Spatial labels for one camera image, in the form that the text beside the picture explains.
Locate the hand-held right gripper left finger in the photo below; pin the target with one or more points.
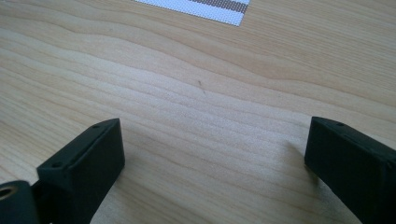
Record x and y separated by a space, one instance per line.
81 171

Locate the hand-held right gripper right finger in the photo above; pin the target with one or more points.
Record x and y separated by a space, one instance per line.
355 168

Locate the white brown striped woven mat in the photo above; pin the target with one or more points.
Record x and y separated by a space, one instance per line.
214 9

